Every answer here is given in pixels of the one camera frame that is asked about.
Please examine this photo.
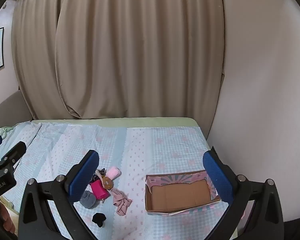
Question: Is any pale pink cloth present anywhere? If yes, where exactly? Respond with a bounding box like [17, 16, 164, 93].
[110, 189, 133, 217]

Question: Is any dark patterned cloth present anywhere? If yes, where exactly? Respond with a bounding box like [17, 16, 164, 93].
[90, 167, 107, 183]

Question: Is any pale green cloth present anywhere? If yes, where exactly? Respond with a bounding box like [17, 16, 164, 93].
[0, 127, 15, 141]

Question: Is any pink fluffy sock roll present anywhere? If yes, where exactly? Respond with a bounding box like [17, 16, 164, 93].
[106, 166, 122, 180]

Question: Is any grey sock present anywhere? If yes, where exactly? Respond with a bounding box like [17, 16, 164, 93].
[79, 190, 99, 209]

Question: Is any black sock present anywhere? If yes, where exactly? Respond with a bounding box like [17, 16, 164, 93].
[92, 212, 107, 228]

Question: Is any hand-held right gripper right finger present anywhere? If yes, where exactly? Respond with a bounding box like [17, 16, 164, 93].
[202, 145, 284, 240]

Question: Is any grey padded headboard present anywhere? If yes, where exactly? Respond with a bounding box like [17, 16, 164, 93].
[0, 90, 35, 133]

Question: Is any beige curtain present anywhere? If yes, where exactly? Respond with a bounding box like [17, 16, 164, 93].
[11, 0, 225, 120]

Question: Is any cardboard box with pink print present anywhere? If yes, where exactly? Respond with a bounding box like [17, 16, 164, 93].
[144, 169, 222, 217]

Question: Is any brown plush bear toy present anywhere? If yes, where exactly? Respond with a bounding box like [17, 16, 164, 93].
[101, 175, 115, 190]

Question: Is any blue checked blanket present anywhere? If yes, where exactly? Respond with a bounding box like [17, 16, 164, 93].
[0, 122, 230, 240]

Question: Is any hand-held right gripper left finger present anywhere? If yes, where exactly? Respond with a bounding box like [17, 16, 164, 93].
[18, 149, 100, 240]

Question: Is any pale green bed sheet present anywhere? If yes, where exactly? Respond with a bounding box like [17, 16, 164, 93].
[30, 116, 211, 147]

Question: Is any magenta pouch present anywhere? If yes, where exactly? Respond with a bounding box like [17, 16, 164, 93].
[90, 180, 109, 201]

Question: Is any person's left hand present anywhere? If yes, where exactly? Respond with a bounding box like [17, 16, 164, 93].
[0, 197, 17, 233]

